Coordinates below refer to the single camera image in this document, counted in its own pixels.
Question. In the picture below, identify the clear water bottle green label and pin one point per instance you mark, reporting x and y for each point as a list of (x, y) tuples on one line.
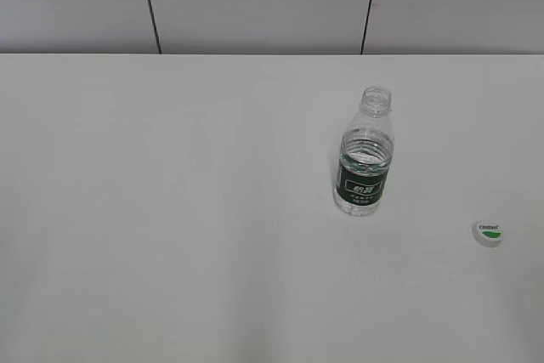
[(365, 154)]

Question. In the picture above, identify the white green bottle cap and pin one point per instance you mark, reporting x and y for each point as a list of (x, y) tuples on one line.
[(487, 234)]

